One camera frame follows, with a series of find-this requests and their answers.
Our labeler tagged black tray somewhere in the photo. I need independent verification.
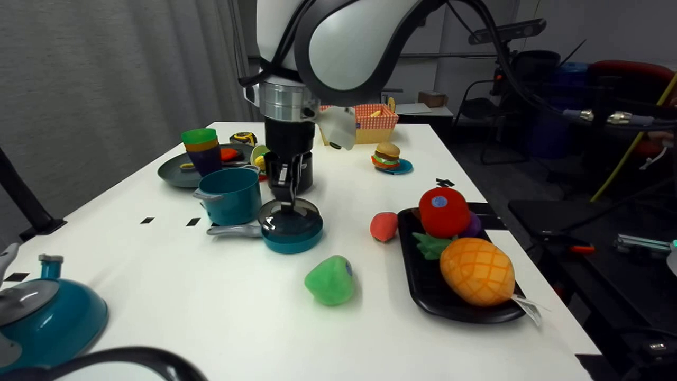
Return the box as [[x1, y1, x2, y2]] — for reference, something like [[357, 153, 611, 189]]
[[396, 204, 529, 326]]

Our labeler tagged teal kettle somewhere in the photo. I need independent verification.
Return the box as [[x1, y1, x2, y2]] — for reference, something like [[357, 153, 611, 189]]
[[0, 253, 112, 372]]

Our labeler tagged black curved cable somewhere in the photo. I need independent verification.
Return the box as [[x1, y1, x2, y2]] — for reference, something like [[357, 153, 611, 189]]
[[33, 346, 211, 381]]

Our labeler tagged red chair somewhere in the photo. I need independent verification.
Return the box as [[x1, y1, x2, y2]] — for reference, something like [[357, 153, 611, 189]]
[[587, 60, 677, 98]]

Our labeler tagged green cup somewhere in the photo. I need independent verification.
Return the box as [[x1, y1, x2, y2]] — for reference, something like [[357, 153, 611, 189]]
[[179, 128, 221, 149]]

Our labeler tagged red handled tool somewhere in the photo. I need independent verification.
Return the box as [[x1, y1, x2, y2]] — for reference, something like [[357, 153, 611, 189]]
[[540, 237, 598, 258]]

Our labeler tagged yellow cable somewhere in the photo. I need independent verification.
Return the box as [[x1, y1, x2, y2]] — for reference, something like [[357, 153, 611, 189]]
[[590, 68, 677, 206]]

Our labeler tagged teal pot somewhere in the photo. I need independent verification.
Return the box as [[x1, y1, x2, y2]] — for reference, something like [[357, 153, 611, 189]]
[[194, 165, 264, 229]]

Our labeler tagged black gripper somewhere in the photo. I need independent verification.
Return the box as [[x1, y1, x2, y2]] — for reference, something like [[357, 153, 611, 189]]
[[263, 117, 317, 214]]

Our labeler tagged black stand leg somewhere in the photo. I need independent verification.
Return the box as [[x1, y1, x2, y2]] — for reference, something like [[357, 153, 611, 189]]
[[0, 147, 68, 243]]

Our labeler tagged toy burger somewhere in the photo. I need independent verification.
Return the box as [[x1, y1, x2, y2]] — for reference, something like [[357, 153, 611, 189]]
[[371, 139, 405, 173]]

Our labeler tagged teal plate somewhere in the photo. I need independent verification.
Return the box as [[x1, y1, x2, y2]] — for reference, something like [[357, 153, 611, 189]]
[[371, 156, 415, 179]]

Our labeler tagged orange pink basket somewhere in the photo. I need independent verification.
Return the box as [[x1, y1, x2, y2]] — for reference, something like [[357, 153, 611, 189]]
[[352, 102, 403, 147]]

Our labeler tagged purple cup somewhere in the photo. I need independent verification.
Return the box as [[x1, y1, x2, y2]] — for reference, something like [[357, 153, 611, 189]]
[[187, 151, 224, 179]]

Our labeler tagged green pepper toy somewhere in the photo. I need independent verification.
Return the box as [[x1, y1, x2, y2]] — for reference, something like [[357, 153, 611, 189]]
[[303, 254, 357, 310]]

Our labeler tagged purple plush fruit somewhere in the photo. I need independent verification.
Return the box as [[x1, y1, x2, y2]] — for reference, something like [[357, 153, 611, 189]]
[[461, 210, 486, 239]]

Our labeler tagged red plush fruit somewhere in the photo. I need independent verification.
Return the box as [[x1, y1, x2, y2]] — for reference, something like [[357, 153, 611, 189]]
[[416, 184, 475, 241]]

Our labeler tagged teal handled tool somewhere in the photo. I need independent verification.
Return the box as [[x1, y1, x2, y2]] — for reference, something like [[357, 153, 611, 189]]
[[611, 233, 677, 256]]

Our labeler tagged orange cup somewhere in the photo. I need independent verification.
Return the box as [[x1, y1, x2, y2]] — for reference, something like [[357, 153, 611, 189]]
[[184, 143, 222, 156]]

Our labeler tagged orange plush fruit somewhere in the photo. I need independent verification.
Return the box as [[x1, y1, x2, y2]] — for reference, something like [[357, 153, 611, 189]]
[[439, 236, 518, 310]]

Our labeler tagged orange food toy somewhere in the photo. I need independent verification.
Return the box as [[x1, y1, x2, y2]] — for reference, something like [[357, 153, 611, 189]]
[[218, 145, 244, 165]]

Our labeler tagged white paper tag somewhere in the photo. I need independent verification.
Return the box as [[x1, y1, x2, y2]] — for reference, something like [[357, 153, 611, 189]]
[[511, 292, 546, 331]]

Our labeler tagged small red plush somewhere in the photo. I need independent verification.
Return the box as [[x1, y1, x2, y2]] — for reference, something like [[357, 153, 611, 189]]
[[368, 210, 403, 246]]

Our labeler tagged translucent plastic cup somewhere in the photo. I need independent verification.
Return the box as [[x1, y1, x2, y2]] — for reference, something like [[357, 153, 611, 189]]
[[314, 107, 360, 153]]

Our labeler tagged glass pot lid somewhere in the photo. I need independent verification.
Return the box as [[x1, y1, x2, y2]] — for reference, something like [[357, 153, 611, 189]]
[[257, 197, 326, 239]]

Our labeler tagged gray plate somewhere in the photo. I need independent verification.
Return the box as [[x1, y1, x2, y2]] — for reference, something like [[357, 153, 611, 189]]
[[157, 151, 245, 191]]

